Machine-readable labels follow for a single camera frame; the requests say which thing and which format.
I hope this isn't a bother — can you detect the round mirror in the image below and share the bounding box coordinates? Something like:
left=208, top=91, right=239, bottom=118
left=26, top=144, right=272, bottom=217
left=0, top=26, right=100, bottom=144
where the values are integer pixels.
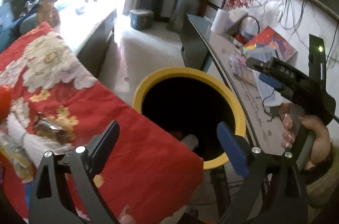
left=234, top=15, right=260, bottom=44

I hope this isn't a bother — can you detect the brown paper bag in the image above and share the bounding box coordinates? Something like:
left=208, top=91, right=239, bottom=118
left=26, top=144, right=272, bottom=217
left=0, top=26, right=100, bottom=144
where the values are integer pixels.
left=37, top=0, right=60, bottom=28

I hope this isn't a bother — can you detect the red book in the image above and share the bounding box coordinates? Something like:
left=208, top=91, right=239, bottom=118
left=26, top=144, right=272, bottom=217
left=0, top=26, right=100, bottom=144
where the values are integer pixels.
left=244, top=26, right=297, bottom=62

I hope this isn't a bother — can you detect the furry right sleeve forearm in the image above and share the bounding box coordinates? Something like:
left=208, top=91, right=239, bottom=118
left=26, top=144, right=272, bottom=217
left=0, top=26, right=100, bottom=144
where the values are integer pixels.
left=300, top=141, right=338, bottom=223

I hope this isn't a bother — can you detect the yellow white snack packet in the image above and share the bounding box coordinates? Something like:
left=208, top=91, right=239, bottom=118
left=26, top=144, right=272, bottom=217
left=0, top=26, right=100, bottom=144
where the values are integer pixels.
left=1, top=132, right=33, bottom=183

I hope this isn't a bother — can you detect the red snack can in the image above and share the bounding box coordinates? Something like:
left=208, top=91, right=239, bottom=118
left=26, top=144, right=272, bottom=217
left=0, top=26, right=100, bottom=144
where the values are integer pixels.
left=172, top=132, right=198, bottom=150

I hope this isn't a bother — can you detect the glass tv cabinet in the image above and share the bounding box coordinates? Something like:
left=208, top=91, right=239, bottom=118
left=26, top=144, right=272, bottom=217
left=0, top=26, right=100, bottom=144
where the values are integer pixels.
left=180, top=14, right=284, bottom=155

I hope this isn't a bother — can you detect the left hand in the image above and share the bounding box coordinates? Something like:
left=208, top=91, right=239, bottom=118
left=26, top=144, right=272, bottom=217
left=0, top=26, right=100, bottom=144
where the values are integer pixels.
left=118, top=205, right=136, bottom=224

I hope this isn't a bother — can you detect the red floral blanket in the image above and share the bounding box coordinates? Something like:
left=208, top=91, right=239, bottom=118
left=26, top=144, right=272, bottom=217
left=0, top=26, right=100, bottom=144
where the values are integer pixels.
left=1, top=23, right=204, bottom=223

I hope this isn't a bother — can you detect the white foam net bundle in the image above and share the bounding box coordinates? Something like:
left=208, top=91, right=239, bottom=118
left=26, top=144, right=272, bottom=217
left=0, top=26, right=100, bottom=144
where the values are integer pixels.
left=7, top=113, right=74, bottom=168

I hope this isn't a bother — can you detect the white paper roll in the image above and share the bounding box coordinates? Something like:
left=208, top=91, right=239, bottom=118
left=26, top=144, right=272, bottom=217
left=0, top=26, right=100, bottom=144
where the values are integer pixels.
left=211, top=9, right=229, bottom=35

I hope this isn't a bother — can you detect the shiny brown snack wrapper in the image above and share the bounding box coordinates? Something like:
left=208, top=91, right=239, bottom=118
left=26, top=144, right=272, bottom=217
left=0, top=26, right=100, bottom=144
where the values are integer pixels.
left=33, top=113, right=75, bottom=144

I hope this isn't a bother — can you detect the dark coffee table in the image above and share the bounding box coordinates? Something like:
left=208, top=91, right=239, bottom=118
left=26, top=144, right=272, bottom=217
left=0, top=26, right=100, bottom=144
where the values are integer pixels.
left=54, top=2, right=117, bottom=78

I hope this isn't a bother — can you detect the small blue object on table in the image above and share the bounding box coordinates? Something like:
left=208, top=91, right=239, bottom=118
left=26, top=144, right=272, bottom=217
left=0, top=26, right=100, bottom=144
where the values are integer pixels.
left=75, top=7, right=85, bottom=15

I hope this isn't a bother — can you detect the yellow rimmed black trash bin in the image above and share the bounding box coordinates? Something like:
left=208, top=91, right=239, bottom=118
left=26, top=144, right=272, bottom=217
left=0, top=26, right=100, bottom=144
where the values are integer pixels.
left=133, top=67, right=246, bottom=170

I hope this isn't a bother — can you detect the red plastic bag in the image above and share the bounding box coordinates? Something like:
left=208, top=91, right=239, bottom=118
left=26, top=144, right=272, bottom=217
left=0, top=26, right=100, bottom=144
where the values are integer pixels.
left=0, top=85, right=12, bottom=120

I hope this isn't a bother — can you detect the right hand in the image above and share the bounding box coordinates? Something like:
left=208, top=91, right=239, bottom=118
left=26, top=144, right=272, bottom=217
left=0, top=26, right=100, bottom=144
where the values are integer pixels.
left=280, top=103, right=332, bottom=170

